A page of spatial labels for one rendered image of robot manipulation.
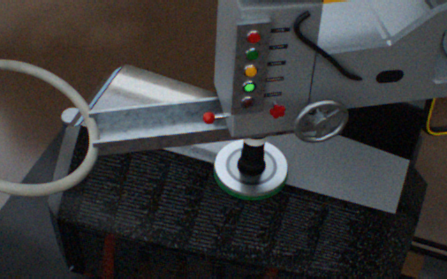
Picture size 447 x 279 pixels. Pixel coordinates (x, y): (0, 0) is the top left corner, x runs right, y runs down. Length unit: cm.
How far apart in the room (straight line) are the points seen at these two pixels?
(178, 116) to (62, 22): 221
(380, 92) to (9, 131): 209
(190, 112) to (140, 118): 14
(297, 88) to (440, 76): 45
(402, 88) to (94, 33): 237
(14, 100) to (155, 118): 178
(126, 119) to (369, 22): 70
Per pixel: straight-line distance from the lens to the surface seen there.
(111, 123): 199
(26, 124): 354
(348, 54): 180
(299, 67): 176
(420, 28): 184
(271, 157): 218
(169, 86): 246
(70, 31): 405
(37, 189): 173
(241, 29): 162
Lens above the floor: 247
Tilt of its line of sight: 47 degrees down
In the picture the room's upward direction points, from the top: 4 degrees clockwise
